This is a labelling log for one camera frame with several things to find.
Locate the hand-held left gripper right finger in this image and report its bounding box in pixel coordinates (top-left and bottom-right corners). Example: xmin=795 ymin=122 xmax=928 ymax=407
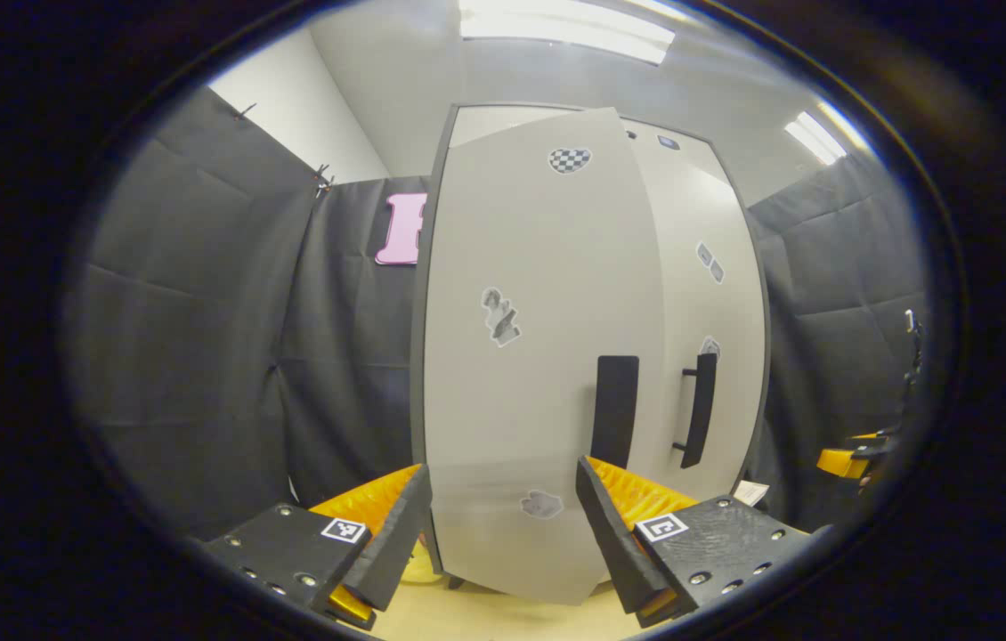
xmin=576 ymin=456 xmax=811 ymax=629

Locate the white shoe cabinet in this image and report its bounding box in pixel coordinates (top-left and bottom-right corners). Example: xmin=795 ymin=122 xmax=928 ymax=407
xmin=409 ymin=101 xmax=772 ymax=590

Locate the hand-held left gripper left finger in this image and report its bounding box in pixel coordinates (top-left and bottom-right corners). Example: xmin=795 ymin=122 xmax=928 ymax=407
xmin=200 ymin=463 xmax=434 ymax=633

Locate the black door handle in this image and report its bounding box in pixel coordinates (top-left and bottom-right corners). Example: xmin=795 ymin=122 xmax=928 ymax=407
xmin=671 ymin=353 xmax=719 ymax=470
xmin=590 ymin=355 xmax=641 ymax=470

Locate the ceiling light panel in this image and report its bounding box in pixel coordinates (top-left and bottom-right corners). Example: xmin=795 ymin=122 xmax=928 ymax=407
xmin=783 ymin=110 xmax=848 ymax=166
xmin=458 ymin=0 xmax=677 ymax=66

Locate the black backdrop cloth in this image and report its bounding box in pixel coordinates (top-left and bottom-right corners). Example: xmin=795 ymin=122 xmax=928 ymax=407
xmin=65 ymin=85 xmax=430 ymax=546
xmin=742 ymin=151 xmax=929 ymax=535

